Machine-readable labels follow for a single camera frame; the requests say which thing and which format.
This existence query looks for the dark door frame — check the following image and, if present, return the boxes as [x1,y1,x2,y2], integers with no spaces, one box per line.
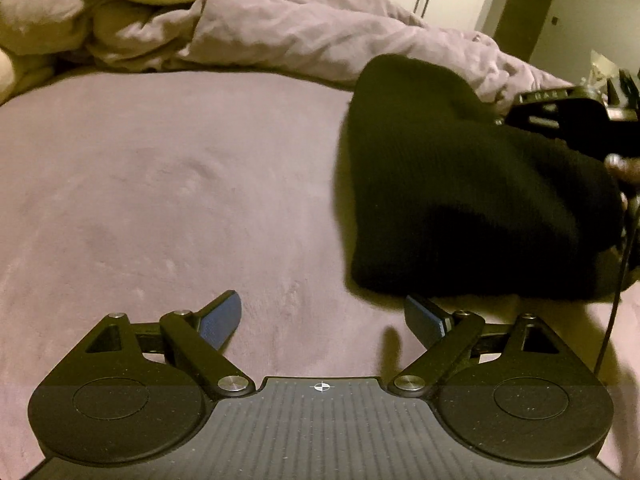
[481,0,640,61]

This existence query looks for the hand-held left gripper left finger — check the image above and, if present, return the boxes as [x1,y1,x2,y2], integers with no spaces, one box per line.
[82,289,257,400]

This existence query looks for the purple duvet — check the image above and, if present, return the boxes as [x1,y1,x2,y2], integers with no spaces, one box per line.
[0,0,576,106]

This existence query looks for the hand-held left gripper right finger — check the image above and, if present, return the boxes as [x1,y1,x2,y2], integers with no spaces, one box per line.
[392,294,565,400]

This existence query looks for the person's right hand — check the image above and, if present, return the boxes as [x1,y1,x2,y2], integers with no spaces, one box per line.
[604,154,640,184]

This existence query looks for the black pants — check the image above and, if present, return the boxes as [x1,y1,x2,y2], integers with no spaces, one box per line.
[345,54,627,303]

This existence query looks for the black cable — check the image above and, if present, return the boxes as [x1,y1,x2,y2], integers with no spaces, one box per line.
[594,180,640,377]

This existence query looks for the large pink plush toy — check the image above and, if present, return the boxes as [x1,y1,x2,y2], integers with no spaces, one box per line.
[0,50,56,106]

